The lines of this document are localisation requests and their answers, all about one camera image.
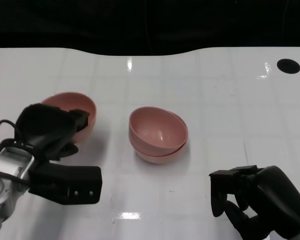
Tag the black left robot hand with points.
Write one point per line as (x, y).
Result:
(45, 127)

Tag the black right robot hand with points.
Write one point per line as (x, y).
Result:
(270, 200)

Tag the black round table grommet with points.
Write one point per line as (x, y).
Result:
(288, 66)

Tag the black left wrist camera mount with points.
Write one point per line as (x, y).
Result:
(70, 182)

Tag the pink plastic bowl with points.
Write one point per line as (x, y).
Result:
(157, 156)
(72, 101)
(152, 127)

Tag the black table backdrop cloth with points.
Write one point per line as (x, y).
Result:
(65, 25)

